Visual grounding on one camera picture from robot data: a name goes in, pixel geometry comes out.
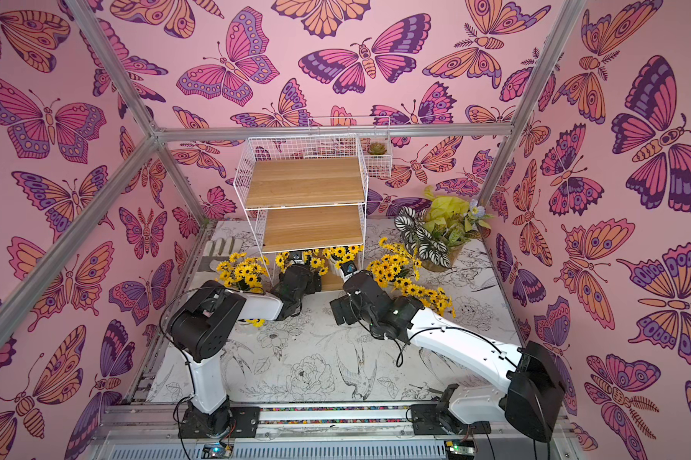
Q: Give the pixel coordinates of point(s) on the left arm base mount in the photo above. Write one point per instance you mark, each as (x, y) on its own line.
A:
(226, 422)

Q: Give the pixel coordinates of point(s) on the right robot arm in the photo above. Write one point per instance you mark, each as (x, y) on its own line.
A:
(524, 388)

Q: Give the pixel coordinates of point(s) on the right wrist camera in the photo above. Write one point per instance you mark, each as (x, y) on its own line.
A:
(348, 269)

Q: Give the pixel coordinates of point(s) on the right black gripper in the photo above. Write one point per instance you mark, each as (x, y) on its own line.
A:
(345, 307)

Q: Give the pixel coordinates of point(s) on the small succulent in wire basket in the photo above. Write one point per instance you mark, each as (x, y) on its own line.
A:
(377, 149)

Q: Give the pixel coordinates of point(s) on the sunflower pot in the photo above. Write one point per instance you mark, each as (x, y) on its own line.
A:
(398, 268)
(312, 260)
(436, 299)
(338, 255)
(242, 273)

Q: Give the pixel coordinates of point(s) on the white wire wooden shelf rack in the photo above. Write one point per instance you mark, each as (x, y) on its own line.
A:
(307, 192)

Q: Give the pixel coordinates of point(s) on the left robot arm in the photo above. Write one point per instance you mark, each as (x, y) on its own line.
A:
(200, 328)

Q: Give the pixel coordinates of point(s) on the grey white gardening glove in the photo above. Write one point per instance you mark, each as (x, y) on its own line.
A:
(218, 251)

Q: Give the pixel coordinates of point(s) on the green striped leafy potted plant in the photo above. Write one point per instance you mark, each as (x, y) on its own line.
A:
(437, 235)

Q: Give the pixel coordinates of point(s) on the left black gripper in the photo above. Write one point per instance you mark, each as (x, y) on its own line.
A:
(313, 287)

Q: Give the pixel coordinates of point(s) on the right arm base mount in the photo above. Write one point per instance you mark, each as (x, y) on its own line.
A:
(436, 419)

